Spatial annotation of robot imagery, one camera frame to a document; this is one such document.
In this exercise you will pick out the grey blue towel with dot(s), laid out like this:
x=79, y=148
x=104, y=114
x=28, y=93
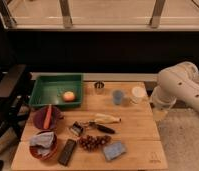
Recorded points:
x=42, y=142

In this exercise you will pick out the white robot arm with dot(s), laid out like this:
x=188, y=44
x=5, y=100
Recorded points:
x=174, y=83

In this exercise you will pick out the small metal cup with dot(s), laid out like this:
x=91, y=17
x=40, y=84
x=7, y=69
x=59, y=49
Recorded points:
x=99, y=87

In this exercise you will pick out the blue plastic cup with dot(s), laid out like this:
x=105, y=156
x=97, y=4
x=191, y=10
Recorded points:
x=118, y=96

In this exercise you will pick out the white plastic cup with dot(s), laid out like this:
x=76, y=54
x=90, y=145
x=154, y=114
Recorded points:
x=138, y=93

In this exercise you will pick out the apple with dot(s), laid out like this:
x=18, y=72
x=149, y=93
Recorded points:
x=68, y=96

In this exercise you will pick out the green plastic tray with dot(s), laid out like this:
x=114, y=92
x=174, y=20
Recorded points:
x=50, y=89

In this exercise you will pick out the small metal clip tool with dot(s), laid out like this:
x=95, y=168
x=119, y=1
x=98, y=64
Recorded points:
x=76, y=129

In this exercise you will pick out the orange carrot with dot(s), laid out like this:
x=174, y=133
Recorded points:
x=47, y=117

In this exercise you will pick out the bunch of red grapes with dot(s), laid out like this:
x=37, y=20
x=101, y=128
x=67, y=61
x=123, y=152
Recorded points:
x=91, y=143

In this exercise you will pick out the blue sponge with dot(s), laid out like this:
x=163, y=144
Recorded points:
x=114, y=150

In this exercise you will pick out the black remote control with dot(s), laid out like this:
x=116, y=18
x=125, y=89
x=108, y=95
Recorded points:
x=67, y=152

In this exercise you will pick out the black chair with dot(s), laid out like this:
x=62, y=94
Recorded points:
x=14, y=86

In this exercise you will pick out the orange bowl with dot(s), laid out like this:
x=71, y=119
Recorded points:
x=33, y=150

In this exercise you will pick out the black handled peeler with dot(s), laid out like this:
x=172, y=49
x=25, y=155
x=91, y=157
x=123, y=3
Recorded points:
x=101, y=128

